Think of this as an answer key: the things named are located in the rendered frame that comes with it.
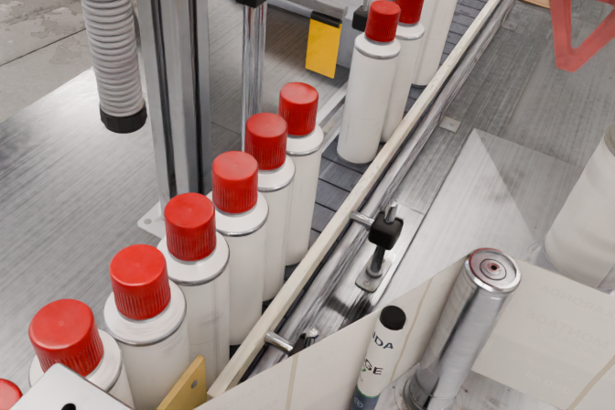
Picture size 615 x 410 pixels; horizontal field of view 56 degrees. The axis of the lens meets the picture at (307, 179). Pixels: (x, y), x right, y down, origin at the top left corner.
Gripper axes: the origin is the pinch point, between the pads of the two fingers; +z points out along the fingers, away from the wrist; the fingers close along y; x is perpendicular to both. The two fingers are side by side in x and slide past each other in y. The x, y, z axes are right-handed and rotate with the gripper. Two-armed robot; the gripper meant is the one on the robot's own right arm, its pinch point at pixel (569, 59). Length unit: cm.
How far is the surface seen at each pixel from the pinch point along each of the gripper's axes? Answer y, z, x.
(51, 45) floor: 103, 108, 191
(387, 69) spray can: 10.7, 12.1, 16.9
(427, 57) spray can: 31.4, 20.7, 17.5
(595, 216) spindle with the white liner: 3.2, 15.4, -7.4
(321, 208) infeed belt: 1.1, 26.5, 18.7
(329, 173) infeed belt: 7.0, 26.4, 20.6
